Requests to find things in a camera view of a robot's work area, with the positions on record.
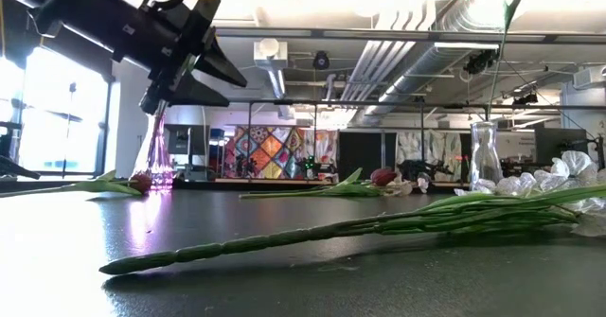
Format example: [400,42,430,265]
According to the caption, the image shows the clear smooth glass vase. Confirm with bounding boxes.
[468,120,504,190]

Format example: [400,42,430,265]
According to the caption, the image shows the purple glass vase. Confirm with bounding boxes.
[133,99,176,194]

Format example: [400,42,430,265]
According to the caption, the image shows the black computer monitor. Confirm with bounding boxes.
[164,123,210,156]
[534,127,591,166]

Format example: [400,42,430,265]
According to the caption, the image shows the white floral hanging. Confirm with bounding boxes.
[396,130,470,182]

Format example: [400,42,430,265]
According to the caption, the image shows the black partition panel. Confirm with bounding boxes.
[338,130,398,181]

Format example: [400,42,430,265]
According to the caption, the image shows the black overhead camera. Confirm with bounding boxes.
[312,50,331,71]

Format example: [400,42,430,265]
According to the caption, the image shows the silver spiral air duct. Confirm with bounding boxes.
[359,0,522,124]

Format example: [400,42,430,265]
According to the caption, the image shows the black pipe frame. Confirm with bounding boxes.
[245,99,606,181]

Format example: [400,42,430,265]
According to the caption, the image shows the white ceiling pipes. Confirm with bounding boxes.
[340,0,437,103]

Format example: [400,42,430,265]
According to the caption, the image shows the black ceiling spotlight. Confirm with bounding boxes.
[463,49,503,76]

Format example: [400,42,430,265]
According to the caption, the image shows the grey rig crossbar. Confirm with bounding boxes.
[215,26,606,44]

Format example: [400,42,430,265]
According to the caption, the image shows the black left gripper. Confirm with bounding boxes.
[108,0,249,115]

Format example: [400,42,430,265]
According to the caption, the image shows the white wall unit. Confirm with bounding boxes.
[572,65,606,91]

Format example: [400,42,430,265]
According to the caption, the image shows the colourful patterned quilt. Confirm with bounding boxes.
[223,125,340,181]

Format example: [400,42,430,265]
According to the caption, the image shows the white ceiling device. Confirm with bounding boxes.
[253,37,289,71]

